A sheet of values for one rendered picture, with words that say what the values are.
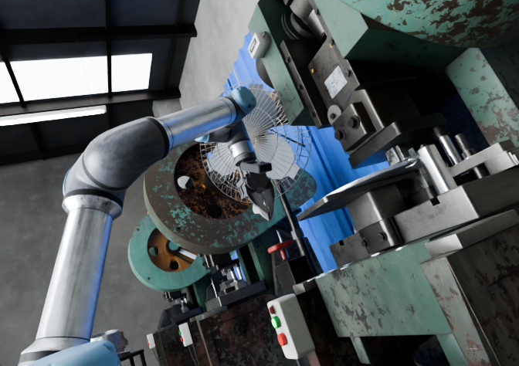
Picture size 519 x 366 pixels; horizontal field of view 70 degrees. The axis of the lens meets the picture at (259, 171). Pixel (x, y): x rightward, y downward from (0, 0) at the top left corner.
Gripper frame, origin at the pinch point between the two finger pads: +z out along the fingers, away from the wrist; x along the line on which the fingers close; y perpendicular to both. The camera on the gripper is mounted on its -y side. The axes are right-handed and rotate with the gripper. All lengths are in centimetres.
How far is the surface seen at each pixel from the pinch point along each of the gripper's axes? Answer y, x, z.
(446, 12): -68, -8, -10
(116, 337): 253, 46, 15
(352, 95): -36.3, -14.5, -15.5
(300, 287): -10.8, 4.1, 21.7
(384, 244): -35.4, -4.9, 19.0
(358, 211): -32.3, -4.9, 10.8
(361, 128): -37.3, -11.5, -6.2
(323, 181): 155, -134, -43
